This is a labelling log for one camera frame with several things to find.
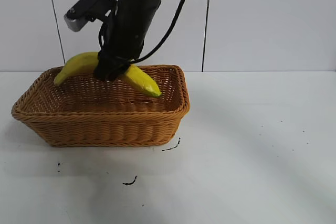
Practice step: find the black and grey wrist camera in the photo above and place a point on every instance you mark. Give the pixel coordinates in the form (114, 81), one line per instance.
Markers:
(82, 9)

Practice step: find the yellow banana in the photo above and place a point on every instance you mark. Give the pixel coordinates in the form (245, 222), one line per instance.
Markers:
(76, 64)

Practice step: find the brown wicker basket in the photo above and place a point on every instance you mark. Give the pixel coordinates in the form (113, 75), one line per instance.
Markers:
(105, 127)

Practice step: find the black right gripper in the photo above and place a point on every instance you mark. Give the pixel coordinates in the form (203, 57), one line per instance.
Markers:
(131, 24)

